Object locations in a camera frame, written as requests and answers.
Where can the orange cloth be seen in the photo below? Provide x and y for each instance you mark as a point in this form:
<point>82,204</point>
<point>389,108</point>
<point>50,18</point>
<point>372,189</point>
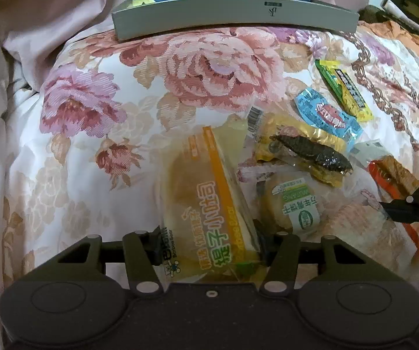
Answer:
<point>402,40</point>

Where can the small yellow packet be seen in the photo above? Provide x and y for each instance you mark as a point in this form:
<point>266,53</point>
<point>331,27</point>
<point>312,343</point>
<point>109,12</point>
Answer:
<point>141,1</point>

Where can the small white packet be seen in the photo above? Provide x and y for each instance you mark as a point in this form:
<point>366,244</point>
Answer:
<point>371,149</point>

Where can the green and yellow snack packet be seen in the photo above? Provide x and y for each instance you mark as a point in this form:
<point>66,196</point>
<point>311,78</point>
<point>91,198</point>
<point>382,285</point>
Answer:
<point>344,87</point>

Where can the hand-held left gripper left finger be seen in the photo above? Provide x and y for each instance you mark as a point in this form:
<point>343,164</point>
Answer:
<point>155,246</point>

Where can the blue and white snack packet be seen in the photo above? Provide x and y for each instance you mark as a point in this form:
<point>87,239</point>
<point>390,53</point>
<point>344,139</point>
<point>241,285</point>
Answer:
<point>326,115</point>

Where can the orange snack packet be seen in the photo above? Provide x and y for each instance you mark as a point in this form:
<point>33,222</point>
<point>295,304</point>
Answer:
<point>395,175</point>

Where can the dark olive bag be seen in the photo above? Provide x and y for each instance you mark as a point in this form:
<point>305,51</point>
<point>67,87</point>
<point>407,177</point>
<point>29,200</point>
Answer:
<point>371,14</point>

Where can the floral blanket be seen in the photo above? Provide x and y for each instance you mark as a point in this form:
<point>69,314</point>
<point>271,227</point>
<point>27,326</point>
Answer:
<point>122,116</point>

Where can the round cake packet green label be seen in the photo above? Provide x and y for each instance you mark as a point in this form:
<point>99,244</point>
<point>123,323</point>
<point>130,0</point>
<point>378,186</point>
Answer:
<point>297,207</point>

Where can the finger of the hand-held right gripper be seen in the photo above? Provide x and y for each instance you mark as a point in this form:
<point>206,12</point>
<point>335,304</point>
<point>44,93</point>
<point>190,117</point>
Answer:
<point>400,209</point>

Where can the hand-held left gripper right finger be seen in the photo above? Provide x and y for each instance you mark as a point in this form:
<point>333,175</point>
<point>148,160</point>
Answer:
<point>265,245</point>

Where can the grey rectangular tray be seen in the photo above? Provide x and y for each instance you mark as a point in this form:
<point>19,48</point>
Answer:
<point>213,14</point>

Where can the white paper roll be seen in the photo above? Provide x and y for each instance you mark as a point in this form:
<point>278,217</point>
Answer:
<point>400,12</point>

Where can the clear packet with dark label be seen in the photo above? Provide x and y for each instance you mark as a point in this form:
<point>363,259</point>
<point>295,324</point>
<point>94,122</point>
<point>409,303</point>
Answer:
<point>315,157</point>

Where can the orange-striped bread packet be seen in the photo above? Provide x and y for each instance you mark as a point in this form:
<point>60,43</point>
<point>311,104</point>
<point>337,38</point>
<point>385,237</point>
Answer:
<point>202,197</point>

